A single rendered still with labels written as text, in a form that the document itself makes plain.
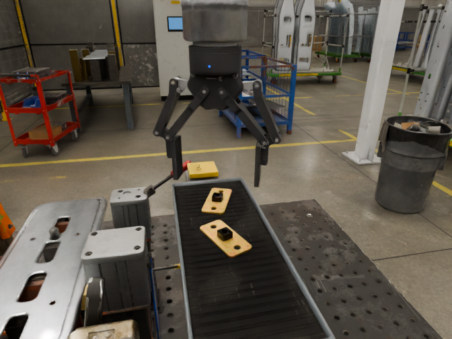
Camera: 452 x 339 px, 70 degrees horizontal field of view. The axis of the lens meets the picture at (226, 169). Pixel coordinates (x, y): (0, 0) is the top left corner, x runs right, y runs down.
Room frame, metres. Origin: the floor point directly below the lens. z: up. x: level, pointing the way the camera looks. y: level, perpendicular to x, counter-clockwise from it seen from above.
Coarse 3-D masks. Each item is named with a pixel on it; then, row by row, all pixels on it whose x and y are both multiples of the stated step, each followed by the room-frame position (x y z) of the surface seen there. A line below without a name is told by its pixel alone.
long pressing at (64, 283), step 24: (48, 216) 0.69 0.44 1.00; (72, 216) 0.69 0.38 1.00; (96, 216) 0.69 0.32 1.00; (24, 240) 0.59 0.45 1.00; (48, 240) 0.59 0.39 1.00; (72, 240) 0.59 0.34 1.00; (0, 264) 0.52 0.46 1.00; (24, 264) 0.52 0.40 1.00; (48, 264) 0.52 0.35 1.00; (72, 264) 0.52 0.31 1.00; (0, 288) 0.45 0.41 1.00; (24, 288) 0.46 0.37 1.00; (48, 288) 0.45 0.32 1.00; (72, 288) 0.45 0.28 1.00; (0, 312) 0.40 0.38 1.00; (24, 312) 0.40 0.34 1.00; (48, 312) 0.40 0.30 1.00; (72, 312) 0.39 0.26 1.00; (0, 336) 0.35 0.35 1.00; (24, 336) 0.35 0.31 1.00; (48, 336) 0.35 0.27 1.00
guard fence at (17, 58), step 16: (0, 0) 6.16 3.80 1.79; (16, 0) 6.77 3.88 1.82; (0, 16) 6.00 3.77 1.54; (16, 16) 6.67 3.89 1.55; (0, 32) 5.83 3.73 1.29; (16, 32) 6.50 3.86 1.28; (0, 48) 5.63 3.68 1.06; (16, 48) 6.31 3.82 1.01; (0, 64) 5.52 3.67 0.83; (16, 64) 6.15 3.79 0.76; (0, 96) 5.14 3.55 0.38; (16, 96) 5.79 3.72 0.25; (0, 112) 5.01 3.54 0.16
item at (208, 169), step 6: (198, 162) 0.66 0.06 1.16; (204, 162) 0.66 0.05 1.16; (210, 162) 0.66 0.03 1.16; (192, 168) 0.63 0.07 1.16; (198, 168) 0.63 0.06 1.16; (204, 168) 0.63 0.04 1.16; (210, 168) 0.63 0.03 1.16; (216, 168) 0.63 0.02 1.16; (192, 174) 0.60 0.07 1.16; (198, 174) 0.61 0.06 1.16; (204, 174) 0.61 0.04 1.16; (210, 174) 0.61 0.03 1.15; (216, 174) 0.61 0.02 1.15
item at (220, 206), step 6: (210, 192) 0.52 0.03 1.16; (216, 192) 0.50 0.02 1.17; (222, 192) 0.52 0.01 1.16; (228, 192) 0.52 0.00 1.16; (210, 198) 0.49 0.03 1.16; (216, 198) 0.48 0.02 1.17; (222, 198) 0.49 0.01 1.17; (228, 198) 0.49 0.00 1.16; (204, 204) 0.47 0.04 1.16; (210, 204) 0.47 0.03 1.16; (216, 204) 0.47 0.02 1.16; (222, 204) 0.47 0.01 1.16; (204, 210) 0.46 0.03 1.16; (210, 210) 0.46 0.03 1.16; (216, 210) 0.46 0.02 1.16; (222, 210) 0.46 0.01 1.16
